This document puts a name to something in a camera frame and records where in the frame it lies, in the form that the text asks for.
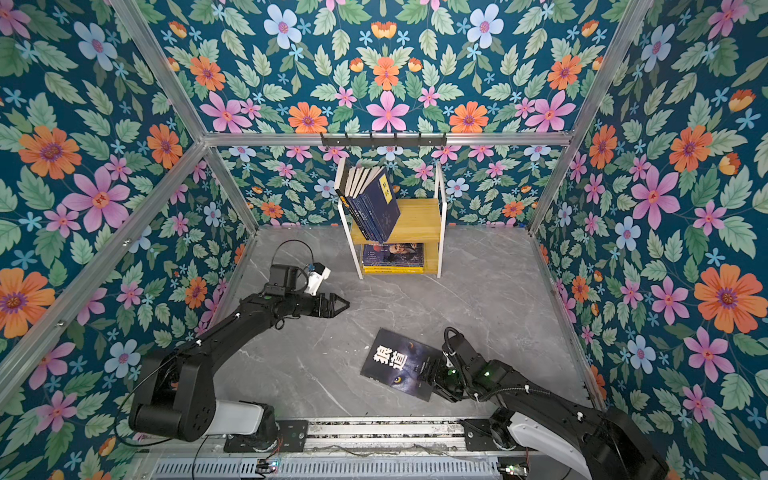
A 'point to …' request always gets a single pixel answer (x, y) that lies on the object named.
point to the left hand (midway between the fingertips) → (341, 297)
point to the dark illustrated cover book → (393, 263)
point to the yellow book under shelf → (393, 270)
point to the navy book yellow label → (353, 210)
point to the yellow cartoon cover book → (394, 267)
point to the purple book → (393, 255)
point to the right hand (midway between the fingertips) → (422, 384)
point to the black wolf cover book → (401, 363)
